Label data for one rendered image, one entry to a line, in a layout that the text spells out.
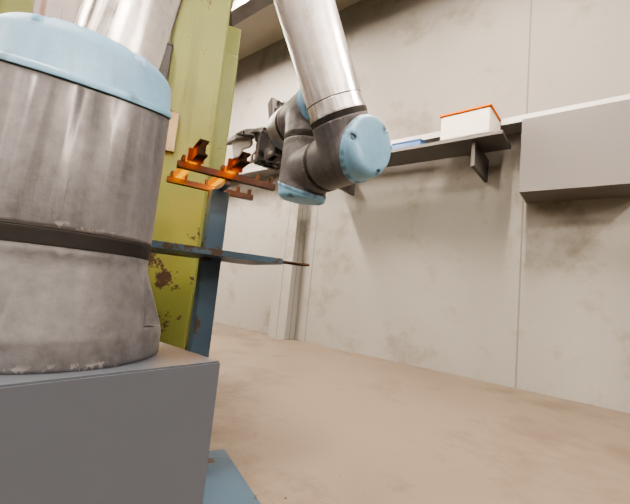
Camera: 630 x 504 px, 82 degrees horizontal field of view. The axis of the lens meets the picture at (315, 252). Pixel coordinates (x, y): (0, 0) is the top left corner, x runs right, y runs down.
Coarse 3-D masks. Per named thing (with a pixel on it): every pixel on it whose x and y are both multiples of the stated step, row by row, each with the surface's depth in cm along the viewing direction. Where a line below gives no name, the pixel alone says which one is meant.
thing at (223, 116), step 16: (240, 32) 237; (224, 64) 207; (224, 80) 207; (224, 96) 206; (224, 112) 206; (224, 128) 205; (224, 144) 205; (224, 160) 205; (208, 176) 200; (192, 304) 193
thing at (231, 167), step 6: (240, 156) 104; (246, 156) 102; (228, 162) 109; (234, 162) 110; (240, 162) 103; (246, 162) 102; (228, 168) 109; (234, 168) 109; (240, 168) 108; (210, 180) 132; (216, 180) 125; (222, 180) 124
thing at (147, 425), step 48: (0, 384) 21; (48, 384) 23; (96, 384) 25; (144, 384) 28; (192, 384) 31; (0, 432) 21; (48, 432) 23; (96, 432) 25; (144, 432) 28; (192, 432) 31; (0, 480) 21; (48, 480) 23; (96, 480) 25; (144, 480) 28; (192, 480) 31
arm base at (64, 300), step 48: (0, 240) 25; (48, 240) 26; (96, 240) 28; (0, 288) 24; (48, 288) 25; (96, 288) 27; (144, 288) 33; (0, 336) 23; (48, 336) 24; (96, 336) 26; (144, 336) 30
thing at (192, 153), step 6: (198, 144) 100; (204, 144) 98; (192, 150) 104; (198, 150) 101; (204, 150) 98; (192, 156) 104; (198, 156) 99; (204, 156) 99; (192, 162) 108; (198, 162) 104; (174, 174) 126; (180, 174) 122; (186, 174) 122
